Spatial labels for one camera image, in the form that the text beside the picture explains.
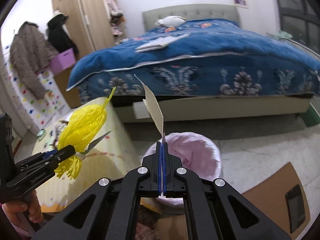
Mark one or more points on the wooden drawer cabinet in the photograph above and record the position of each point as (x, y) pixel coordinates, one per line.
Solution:
(65, 87)

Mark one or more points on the black flat device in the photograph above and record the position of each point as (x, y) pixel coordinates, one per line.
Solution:
(296, 207)

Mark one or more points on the dark window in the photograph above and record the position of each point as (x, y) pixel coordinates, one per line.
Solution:
(292, 10)

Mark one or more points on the wooden wardrobe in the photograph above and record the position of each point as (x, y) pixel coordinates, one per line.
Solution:
(85, 12)

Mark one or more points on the green floor mat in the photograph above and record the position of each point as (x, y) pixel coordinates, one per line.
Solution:
(312, 116)

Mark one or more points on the pale green cloth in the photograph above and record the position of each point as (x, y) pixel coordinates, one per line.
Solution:
(283, 34)

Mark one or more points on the beige paper card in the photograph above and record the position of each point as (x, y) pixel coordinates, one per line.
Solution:
(155, 107)

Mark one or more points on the round green tin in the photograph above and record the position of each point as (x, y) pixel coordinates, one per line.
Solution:
(41, 133)

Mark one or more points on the yellow striped tablecloth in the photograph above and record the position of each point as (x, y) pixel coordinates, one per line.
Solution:
(117, 170)

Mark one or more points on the purple plastic basket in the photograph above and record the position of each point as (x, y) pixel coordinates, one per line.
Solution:
(62, 61)

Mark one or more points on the folded white cloth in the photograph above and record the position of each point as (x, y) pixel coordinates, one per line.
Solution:
(160, 42)

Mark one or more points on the yellow foam fruit net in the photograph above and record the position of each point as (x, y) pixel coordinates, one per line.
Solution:
(82, 122)

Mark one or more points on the cardboard box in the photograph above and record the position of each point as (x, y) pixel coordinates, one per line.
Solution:
(275, 187)

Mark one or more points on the grey upholstered bed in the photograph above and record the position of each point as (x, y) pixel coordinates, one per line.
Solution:
(200, 110)

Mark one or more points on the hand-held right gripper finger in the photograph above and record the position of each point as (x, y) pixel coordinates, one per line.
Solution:
(159, 170)
(165, 170)

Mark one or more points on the hanging pink clothes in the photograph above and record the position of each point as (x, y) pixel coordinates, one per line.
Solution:
(112, 5)

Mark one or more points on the brown quilted jacket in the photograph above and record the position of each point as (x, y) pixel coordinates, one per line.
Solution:
(27, 55)

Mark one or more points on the person's plaid pants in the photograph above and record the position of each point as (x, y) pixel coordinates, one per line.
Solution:
(147, 222)

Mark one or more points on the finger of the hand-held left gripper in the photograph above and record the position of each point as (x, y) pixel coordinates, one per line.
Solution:
(65, 155)
(48, 155)

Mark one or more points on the person's left hand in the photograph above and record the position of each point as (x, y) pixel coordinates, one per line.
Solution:
(35, 210)

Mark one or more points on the white dotted cabinet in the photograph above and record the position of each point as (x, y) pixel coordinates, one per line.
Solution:
(45, 100)

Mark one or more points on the white pillow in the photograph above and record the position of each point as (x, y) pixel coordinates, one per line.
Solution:
(171, 21)

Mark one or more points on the trash bin with pink bag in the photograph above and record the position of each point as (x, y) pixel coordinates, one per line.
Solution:
(195, 155)

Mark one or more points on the black jacket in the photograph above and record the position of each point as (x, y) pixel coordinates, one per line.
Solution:
(58, 35)

